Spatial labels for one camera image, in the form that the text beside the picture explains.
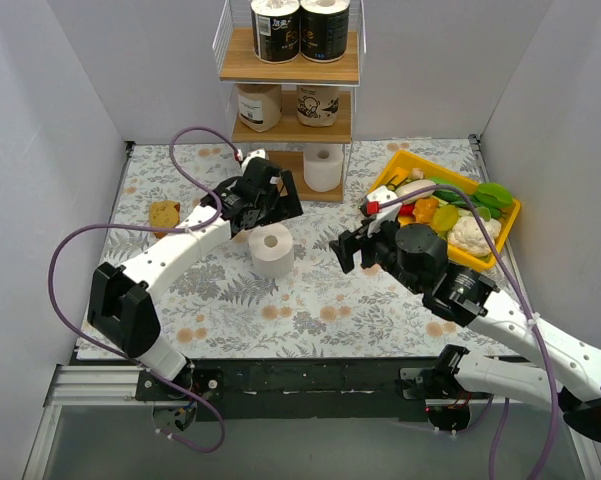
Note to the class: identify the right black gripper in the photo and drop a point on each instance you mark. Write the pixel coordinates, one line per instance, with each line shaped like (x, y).
(359, 248)

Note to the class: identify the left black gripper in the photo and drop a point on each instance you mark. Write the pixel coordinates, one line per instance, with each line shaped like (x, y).
(273, 195)

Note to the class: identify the white unwrapped paper roll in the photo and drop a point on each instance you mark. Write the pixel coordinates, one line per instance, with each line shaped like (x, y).
(322, 166)

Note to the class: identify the brown roll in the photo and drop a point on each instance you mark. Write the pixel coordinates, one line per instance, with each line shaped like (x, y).
(259, 105)
(317, 106)

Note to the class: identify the black roll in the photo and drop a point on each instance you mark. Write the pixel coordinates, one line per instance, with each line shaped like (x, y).
(324, 29)
(276, 28)

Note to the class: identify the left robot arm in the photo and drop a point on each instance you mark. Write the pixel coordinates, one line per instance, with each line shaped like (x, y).
(123, 299)

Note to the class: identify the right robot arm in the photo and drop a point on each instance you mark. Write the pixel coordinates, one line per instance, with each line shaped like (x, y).
(417, 258)

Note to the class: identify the red chili pepper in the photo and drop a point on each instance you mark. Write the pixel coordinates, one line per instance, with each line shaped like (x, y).
(407, 209)

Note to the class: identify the green leafy vegetable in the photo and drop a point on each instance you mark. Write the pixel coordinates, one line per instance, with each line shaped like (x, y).
(397, 181)

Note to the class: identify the floral patterned table mat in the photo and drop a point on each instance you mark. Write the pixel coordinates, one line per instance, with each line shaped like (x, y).
(220, 307)

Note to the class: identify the orange bell pepper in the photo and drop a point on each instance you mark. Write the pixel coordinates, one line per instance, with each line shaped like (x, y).
(425, 209)

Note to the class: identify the white daikon radish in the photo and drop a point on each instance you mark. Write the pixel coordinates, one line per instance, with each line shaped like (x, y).
(415, 190)

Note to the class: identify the yellow star fruit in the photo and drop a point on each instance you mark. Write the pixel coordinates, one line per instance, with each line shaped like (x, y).
(444, 218)

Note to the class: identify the slice of bread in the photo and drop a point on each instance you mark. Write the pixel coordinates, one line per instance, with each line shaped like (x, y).
(164, 214)

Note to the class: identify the green cucumber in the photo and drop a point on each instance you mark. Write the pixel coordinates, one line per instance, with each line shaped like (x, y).
(451, 196)

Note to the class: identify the white cauliflower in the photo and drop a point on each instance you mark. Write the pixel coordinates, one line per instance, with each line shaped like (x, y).
(468, 237)

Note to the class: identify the yellow plastic tray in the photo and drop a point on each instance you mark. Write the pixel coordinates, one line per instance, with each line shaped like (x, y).
(403, 162)

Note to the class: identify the green star fruit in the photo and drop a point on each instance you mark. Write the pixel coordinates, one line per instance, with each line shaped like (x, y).
(493, 195)

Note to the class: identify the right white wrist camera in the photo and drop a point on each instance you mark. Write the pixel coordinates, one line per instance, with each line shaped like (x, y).
(379, 206)

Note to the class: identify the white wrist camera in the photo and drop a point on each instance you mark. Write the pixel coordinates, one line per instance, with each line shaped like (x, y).
(379, 206)
(245, 158)

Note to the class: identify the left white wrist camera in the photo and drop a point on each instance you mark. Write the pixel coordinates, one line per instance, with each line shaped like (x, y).
(245, 158)

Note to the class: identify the wooden wire-frame three-tier shelf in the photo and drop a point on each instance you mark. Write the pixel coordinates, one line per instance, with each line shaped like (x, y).
(236, 64)

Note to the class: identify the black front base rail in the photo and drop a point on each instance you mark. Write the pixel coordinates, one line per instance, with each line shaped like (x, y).
(296, 388)

